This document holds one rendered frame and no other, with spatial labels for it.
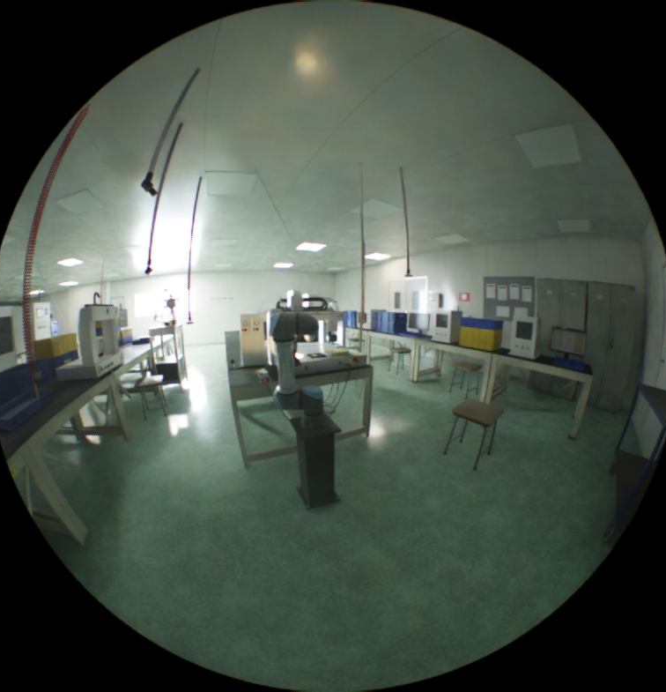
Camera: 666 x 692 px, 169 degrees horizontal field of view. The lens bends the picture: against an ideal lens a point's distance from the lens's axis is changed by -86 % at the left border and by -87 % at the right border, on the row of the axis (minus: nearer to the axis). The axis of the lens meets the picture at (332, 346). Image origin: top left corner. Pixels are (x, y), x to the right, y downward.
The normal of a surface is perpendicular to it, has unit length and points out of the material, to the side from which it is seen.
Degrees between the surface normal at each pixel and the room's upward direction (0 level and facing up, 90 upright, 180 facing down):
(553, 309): 90
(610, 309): 90
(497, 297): 90
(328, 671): 0
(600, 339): 90
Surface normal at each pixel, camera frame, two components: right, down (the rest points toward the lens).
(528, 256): -0.89, 0.08
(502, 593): 0.00, -0.99
